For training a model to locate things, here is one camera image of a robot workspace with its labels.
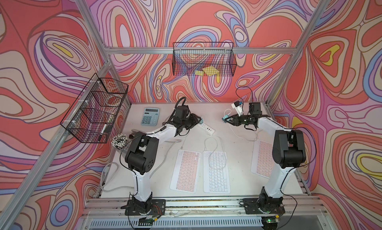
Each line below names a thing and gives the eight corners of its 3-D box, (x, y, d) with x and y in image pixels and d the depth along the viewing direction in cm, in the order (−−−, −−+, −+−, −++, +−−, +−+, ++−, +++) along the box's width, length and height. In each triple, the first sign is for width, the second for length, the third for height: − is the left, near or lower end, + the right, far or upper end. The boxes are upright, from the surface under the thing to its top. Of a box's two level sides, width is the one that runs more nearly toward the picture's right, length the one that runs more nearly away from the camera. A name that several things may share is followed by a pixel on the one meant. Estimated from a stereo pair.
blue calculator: (141, 126, 109) (139, 123, 105) (145, 110, 119) (144, 107, 116) (157, 126, 108) (156, 123, 105) (160, 110, 119) (159, 107, 116)
